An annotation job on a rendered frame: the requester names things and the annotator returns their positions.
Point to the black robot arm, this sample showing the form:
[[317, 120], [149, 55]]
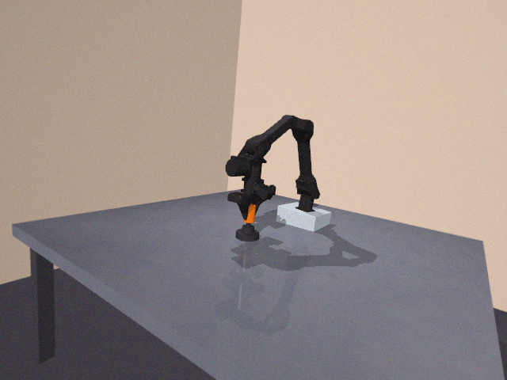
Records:
[[250, 158]]

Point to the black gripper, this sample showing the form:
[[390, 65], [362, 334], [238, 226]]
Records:
[[244, 200]]

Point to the orange knob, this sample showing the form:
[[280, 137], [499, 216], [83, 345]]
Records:
[[251, 214]]

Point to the dark grey round pedestal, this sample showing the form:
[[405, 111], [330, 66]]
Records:
[[247, 233]]

